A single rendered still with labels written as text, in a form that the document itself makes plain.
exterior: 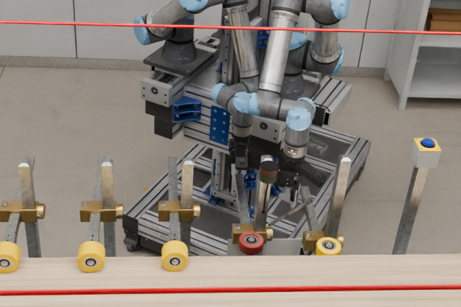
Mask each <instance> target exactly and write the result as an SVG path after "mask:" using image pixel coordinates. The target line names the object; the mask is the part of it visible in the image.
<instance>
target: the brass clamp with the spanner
mask: <svg viewBox="0 0 461 307"><path fill-rule="evenodd" d="M236 224H239V225H240V230H235V229H234V227H235V225H236ZM244 232H255V229H254V224H253V223H233V224H232V232H231V236H232V242H233V244H239V237H240V236H241V235H242V234H243V233H244ZM256 233H258V234H260V235H262V237H263V244H266V241H272V238H273V230H272V226H266V225H265V231H264V232H256Z"/></svg>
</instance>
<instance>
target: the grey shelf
mask: <svg viewBox="0 0 461 307"><path fill-rule="evenodd" d="M429 8H443V9H456V10H461V0H400V2H399V8H398V12H397V17H396V21H395V25H394V30H397V31H424V32H427V22H428V18H427V12H428V9H429ZM383 78H384V80H385V81H390V78H391V80H392V82H393V84H394V86H395V88H396V90H397V92H398V94H399V96H400V98H399V103H398V107H397V108H398V109H399V110H405V105H406V102H407V98H408V97H429V98H453V99H461V35H443V34H393V35H392V40H391V44H390V50H389V54H388V60H387V63H386V69H385V73H384V77H383Z"/></svg>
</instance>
